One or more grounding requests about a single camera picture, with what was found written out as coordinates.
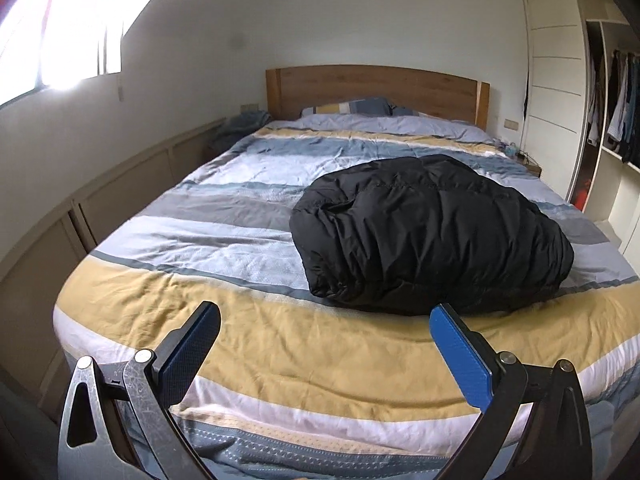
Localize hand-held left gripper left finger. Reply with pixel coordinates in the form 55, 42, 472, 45
57, 301, 222, 480

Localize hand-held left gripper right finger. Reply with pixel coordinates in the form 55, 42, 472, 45
429, 302, 594, 480

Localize black puffer jacket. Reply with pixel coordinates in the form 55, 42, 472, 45
289, 155, 575, 317

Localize hanging clothes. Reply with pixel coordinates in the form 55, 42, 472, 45
586, 47, 640, 163

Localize bed with striped duvet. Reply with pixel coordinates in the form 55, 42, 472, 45
52, 112, 640, 480

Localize red object in wardrobe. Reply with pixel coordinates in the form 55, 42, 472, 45
572, 175, 596, 213

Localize wooden nightstand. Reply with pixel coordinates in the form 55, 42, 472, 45
515, 152, 543, 178

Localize blue crumpled cloth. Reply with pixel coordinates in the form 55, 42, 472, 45
210, 111, 273, 151

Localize striped pillow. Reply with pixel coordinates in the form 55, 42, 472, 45
300, 98, 396, 117

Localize wooden headboard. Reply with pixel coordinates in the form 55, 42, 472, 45
265, 64, 491, 132

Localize white wardrobe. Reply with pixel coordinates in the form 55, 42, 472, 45
519, 0, 640, 261

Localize window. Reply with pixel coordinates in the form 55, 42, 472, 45
0, 0, 166, 106

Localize beige wall panelling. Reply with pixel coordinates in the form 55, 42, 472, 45
0, 117, 227, 403

